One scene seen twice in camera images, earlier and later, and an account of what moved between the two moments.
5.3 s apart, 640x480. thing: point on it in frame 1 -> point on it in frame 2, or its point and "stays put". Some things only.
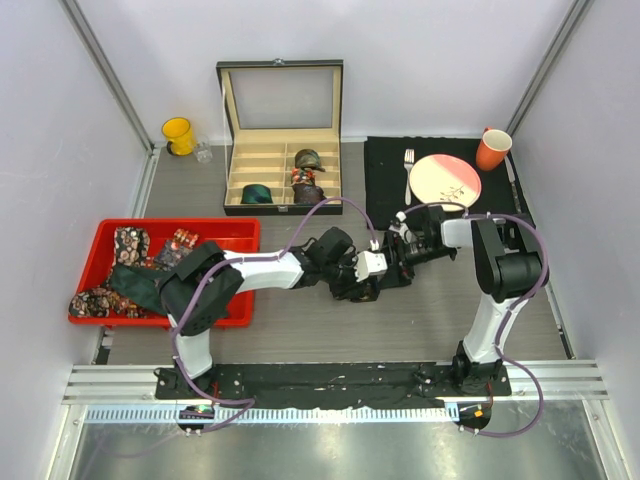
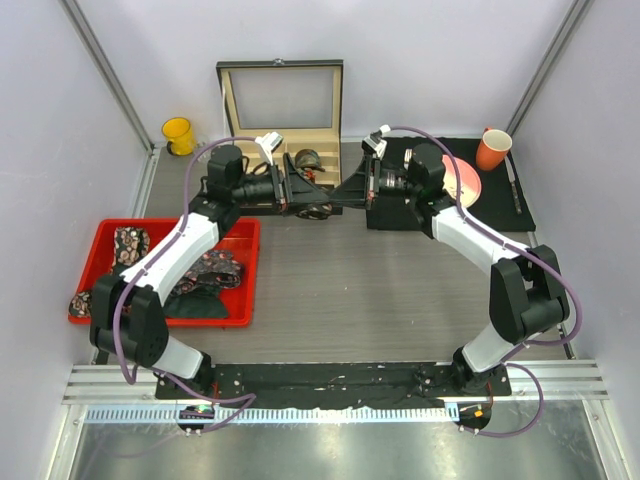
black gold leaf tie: x=363 y=293 -> x=316 y=211
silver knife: x=513 y=183 stays put
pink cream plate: x=445 y=177 stays put
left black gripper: x=351 y=283 -> x=300 y=191
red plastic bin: x=230 y=234 stays put
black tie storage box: x=283 y=136 stays put
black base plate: x=335 y=386 stays put
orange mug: x=492 y=149 stays put
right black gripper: x=399 y=272 -> x=362 y=188
